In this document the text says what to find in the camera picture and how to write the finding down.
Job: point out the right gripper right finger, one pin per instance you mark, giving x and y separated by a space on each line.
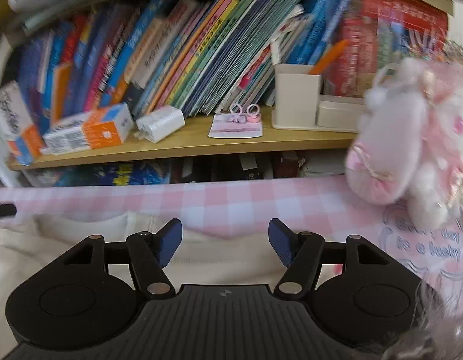
300 254

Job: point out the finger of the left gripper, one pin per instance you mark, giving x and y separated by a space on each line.
7 210

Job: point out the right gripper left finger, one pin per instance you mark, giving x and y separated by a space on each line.
149 253

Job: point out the cream t-shirt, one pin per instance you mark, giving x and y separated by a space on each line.
83 305

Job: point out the pink checkered desk mat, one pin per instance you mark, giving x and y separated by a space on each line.
225 227

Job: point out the usmile white orange box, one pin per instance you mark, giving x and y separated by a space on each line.
17 127

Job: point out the white power adapter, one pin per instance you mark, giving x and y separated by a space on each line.
159 124

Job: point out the white orange toothpaste box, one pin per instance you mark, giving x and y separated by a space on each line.
91 130

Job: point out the beige pen holder organizer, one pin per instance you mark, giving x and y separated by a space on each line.
299 105

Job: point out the pink white plush bunny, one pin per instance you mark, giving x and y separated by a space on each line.
410 141

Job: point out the wooden white bookshelf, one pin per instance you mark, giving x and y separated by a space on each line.
191 140

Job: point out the row of leaning books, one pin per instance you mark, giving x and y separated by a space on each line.
189 54

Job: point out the red thick dictionary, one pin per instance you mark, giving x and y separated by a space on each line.
380 32

